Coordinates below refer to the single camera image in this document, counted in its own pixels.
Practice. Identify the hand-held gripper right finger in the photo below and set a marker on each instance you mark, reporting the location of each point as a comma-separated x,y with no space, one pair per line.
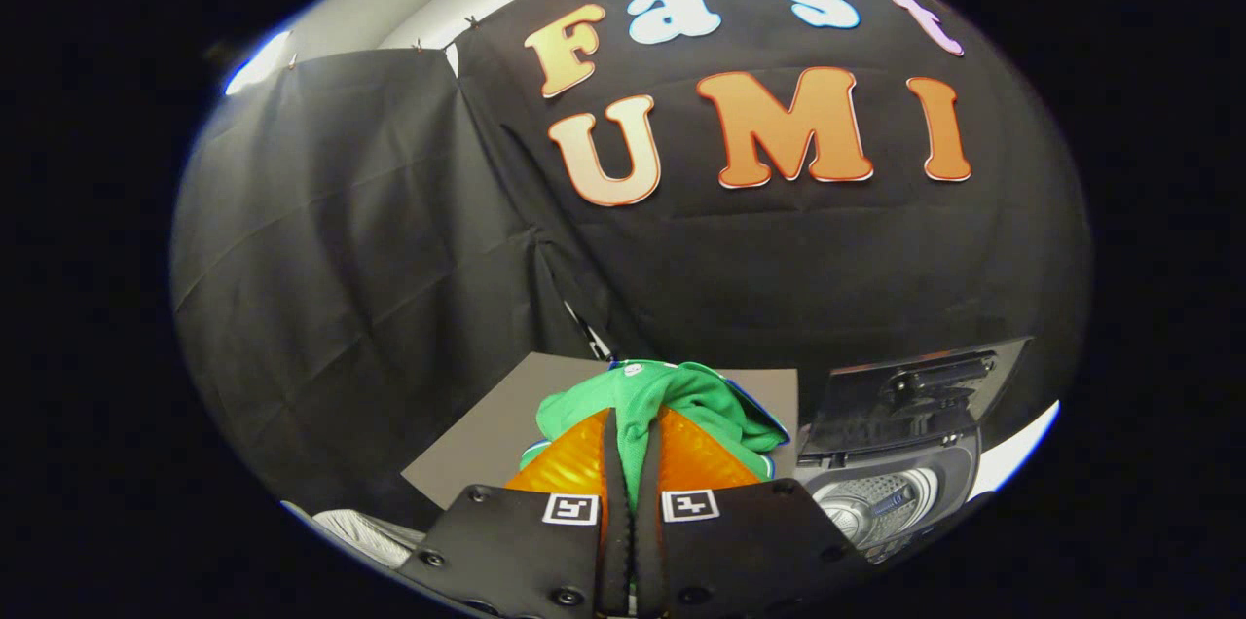
649,522

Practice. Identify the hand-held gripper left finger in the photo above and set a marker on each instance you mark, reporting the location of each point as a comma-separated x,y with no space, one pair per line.
618,502

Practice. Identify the green shirt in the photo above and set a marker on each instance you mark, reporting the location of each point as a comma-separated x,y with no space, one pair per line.
681,395

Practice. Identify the dark washing machine lid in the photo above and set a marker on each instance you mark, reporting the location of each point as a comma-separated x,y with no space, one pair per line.
876,405

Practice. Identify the grey board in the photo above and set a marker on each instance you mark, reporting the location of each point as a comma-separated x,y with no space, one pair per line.
487,434

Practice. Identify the white mesh cloth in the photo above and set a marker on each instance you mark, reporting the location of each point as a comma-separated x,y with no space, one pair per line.
365,533

